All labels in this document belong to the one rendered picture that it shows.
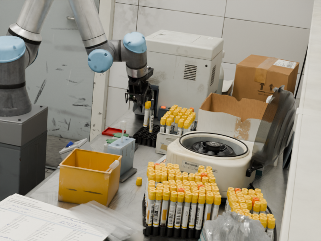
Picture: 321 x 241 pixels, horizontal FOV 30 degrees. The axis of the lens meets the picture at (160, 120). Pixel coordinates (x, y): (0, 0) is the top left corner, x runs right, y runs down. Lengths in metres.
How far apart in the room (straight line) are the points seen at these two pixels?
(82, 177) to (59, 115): 2.37
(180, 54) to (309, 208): 1.74
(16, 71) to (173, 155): 0.60
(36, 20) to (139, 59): 0.37
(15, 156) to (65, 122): 1.94
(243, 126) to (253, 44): 1.61
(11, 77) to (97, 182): 0.57
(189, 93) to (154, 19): 1.41
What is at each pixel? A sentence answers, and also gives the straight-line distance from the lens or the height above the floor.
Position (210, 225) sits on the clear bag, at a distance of 1.23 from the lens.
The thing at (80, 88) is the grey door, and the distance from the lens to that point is 3.78.
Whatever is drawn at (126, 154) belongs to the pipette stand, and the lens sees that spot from 1.72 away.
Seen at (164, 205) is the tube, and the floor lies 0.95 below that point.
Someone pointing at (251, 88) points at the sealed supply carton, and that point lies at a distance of 2.60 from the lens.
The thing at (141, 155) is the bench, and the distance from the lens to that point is 1.92.
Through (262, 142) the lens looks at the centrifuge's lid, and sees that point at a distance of 1.57.
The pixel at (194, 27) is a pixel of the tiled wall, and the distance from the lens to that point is 3.57.
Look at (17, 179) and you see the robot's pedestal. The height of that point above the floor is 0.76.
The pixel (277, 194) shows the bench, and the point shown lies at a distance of 1.77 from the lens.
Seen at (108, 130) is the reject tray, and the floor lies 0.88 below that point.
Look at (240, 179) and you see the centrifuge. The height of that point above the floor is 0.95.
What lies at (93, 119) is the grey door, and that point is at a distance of 3.80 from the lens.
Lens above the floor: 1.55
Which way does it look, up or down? 17 degrees down
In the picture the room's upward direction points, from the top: 6 degrees clockwise
